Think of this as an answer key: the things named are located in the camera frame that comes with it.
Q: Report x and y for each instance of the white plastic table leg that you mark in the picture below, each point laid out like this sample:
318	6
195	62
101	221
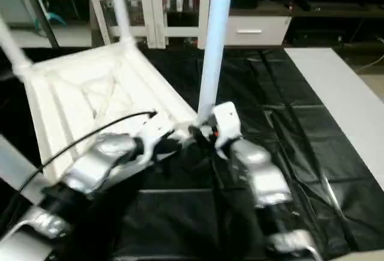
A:
213	48
12	45
15	165
120	9

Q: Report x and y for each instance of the white plastic table top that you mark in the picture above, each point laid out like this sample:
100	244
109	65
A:
60	99

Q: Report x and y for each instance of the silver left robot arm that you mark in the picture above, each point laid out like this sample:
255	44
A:
90	162

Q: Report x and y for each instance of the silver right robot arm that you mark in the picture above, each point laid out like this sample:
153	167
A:
264	171

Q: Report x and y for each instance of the black work mat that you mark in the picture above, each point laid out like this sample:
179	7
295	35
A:
285	123

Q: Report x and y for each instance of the white glass door cabinet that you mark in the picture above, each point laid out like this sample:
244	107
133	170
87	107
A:
156	18

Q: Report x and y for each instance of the white drawer cabinet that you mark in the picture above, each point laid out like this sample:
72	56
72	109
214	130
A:
270	24

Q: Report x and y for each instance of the white flat board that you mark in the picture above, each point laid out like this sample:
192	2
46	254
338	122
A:
336	87

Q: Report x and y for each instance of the black low desk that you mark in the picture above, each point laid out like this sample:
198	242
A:
330	18

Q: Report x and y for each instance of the grey pole stand blue brackets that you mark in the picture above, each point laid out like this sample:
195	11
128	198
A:
51	34

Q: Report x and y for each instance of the black storage unit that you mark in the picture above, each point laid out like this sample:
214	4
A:
69	6

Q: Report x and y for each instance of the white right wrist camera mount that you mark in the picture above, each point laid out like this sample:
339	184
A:
226	120

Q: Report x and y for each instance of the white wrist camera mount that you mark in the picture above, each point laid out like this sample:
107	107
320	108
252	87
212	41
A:
150	135
226	120

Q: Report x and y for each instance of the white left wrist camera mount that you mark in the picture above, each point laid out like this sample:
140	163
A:
150	135

